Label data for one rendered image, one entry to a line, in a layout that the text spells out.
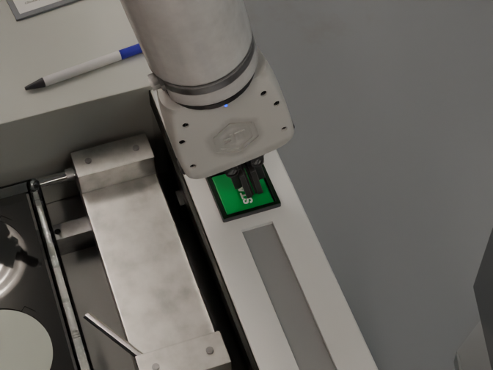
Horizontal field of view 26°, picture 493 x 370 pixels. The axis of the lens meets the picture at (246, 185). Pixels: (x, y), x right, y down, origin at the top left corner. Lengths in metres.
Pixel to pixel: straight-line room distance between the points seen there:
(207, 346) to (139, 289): 0.10
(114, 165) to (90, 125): 0.05
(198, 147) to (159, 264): 0.20
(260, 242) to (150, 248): 0.14
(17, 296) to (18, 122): 0.17
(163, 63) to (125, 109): 0.31
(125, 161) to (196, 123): 0.25
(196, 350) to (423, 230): 1.24
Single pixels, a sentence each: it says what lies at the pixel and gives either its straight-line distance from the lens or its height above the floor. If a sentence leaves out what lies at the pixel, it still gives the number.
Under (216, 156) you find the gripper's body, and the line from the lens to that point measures 0.89.
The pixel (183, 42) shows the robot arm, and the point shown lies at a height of 1.22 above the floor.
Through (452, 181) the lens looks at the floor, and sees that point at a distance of 2.23.
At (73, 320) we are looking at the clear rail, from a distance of 1.00.
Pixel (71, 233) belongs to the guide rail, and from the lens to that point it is 1.11.
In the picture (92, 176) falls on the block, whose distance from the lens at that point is 1.08.
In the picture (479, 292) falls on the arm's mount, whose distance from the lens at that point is 1.10.
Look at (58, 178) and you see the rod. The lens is 1.10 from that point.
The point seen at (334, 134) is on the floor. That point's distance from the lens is 2.28.
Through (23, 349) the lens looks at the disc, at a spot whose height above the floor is 0.90.
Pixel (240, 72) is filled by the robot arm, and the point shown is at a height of 1.17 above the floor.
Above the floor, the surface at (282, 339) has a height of 0.96.
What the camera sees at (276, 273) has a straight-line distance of 0.95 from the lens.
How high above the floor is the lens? 1.76
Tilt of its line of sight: 54 degrees down
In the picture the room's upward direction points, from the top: straight up
